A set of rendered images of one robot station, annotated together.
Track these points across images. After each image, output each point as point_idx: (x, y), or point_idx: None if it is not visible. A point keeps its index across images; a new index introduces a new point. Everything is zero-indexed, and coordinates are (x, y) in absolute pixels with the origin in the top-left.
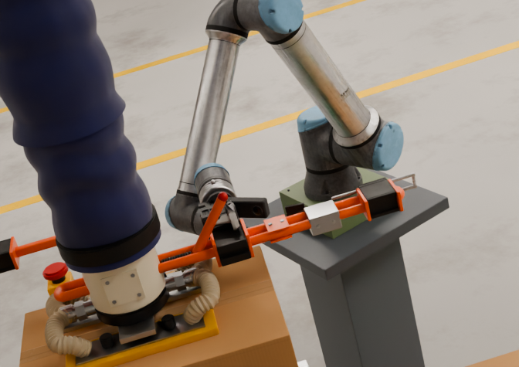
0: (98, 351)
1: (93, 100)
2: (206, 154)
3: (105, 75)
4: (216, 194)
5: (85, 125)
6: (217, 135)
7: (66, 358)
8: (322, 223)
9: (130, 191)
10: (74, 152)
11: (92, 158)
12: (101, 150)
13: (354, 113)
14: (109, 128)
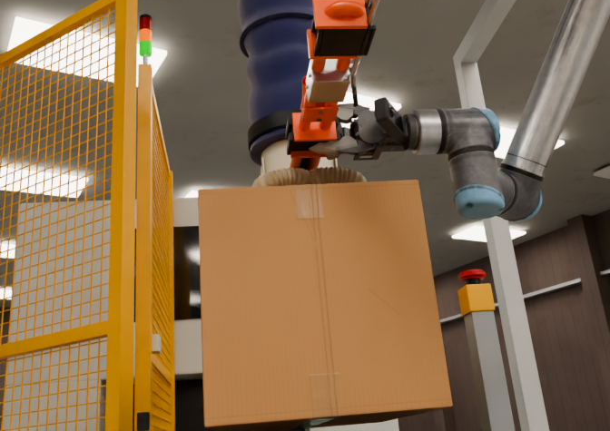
0: None
1: (250, 6)
2: (525, 114)
3: None
4: (403, 117)
5: (244, 26)
6: (544, 90)
7: None
8: (308, 82)
9: (269, 84)
10: (248, 53)
11: (251, 55)
12: (254, 47)
13: None
14: (260, 28)
